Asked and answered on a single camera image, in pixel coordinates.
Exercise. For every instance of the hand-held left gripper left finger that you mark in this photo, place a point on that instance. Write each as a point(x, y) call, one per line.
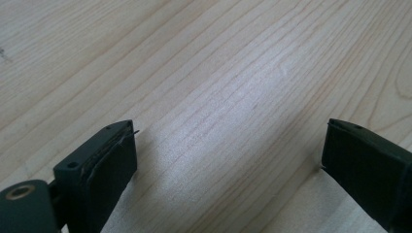
point(100, 181)

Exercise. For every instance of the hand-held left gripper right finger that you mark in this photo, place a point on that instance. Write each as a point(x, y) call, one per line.
point(366, 168)

